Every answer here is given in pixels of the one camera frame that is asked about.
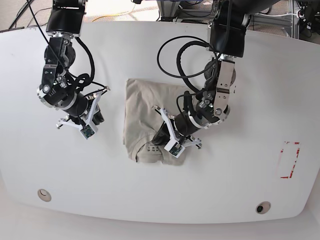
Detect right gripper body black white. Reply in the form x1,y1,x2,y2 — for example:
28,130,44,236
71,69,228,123
55,86,110,131

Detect yellow cable on floor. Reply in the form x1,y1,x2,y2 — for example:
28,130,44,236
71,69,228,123
91,2,136,23

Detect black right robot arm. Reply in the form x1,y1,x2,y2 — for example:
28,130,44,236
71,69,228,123
37,0,109,139

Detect round table grommet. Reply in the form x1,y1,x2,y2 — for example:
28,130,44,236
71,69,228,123
255,201,271,215
37,189,52,203

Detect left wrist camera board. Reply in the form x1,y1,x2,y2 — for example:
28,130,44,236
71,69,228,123
164,139,185,158

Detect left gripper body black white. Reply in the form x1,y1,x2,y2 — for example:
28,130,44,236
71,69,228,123
152,105,203,149

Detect red tape rectangle marking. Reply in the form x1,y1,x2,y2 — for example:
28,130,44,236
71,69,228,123
277,141,301,179

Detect left round table grommet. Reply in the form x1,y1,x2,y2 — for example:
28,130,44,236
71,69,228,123
37,189,52,203

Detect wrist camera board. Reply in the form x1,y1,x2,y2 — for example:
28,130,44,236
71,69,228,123
79,124,98,140
164,139,185,158

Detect black coiled cables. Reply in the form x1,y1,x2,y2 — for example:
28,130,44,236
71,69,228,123
157,34,216,96

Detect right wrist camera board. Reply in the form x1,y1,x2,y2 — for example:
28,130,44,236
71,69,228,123
79,124,98,140

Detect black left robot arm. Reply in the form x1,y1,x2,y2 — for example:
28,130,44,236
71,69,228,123
151,0,275,150

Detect aluminium frame rail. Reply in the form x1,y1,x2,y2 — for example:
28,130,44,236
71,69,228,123
156,0,301,39

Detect beige grey t-shirt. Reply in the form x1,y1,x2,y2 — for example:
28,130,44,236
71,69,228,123
123,78,188,166

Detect right round table grommet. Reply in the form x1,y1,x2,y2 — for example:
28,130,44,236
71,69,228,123
255,201,271,215

